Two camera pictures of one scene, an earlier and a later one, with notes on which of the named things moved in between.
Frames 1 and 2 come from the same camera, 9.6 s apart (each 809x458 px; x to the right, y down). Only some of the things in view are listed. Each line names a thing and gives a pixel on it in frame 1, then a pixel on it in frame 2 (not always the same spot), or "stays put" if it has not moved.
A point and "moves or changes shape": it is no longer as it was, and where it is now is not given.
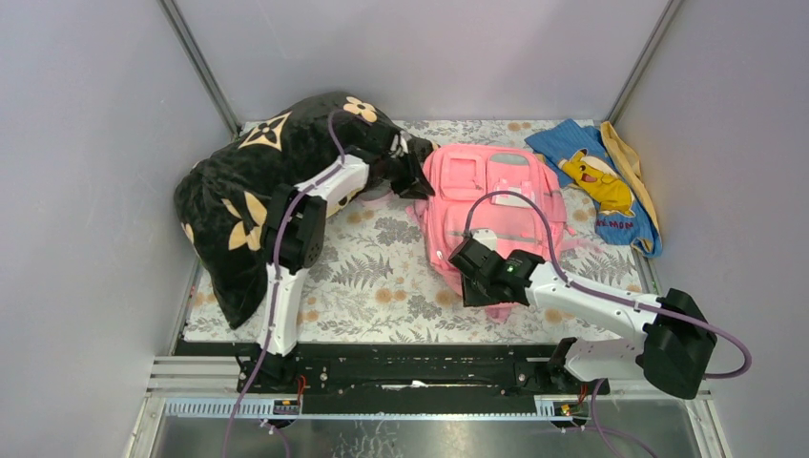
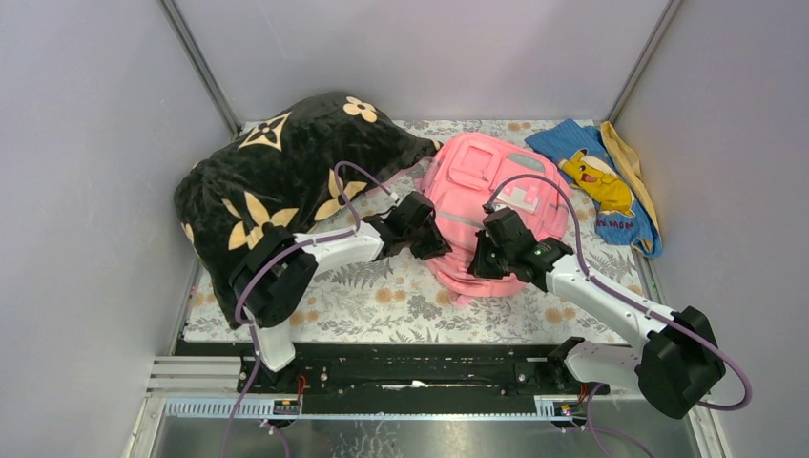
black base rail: (391, 369) stays put
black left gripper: (408, 167) → (427, 234)
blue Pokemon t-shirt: (579, 156) stays put
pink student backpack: (513, 190) moves or changes shape
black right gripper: (470, 298) → (478, 265)
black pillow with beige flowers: (222, 200) stays put
